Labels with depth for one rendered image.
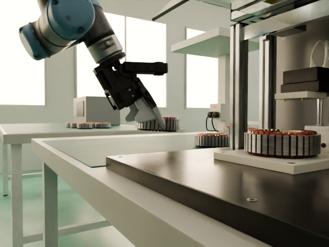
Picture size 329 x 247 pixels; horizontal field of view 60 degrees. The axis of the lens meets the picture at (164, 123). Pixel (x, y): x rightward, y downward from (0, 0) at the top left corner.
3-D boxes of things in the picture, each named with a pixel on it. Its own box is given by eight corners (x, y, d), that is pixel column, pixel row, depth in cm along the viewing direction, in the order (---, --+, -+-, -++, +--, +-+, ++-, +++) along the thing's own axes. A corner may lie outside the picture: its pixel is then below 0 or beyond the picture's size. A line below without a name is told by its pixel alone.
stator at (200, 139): (238, 147, 81) (238, 135, 81) (200, 148, 79) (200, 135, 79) (223, 143, 92) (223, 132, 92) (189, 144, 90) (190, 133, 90)
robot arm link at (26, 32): (19, 17, 52) (73, -1, 57) (12, 32, 61) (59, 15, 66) (42, 57, 54) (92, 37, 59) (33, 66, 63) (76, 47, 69)
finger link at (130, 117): (129, 130, 80) (118, 105, 73) (146, 119, 81) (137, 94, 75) (133, 135, 77) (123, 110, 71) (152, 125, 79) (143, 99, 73)
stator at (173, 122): (141, 131, 65) (142, 114, 65) (130, 128, 76) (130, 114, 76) (185, 133, 69) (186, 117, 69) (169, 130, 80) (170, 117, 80)
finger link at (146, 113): (147, 140, 65) (126, 110, 68) (168, 127, 67) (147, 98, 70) (147, 135, 62) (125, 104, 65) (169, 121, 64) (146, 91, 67)
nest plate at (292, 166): (293, 175, 35) (293, 164, 35) (213, 159, 48) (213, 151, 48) (355, 163, 43) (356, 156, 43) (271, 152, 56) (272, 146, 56)
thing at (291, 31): (293, 27, 60) (293, 8, 59) (270, 35, 65) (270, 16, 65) (306, 31, 62) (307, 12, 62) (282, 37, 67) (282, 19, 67)
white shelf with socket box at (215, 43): (218, 138, 118) (219, 26, 116) (170, 133, 149) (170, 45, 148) (274, 135, 136) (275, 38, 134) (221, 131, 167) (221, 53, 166)
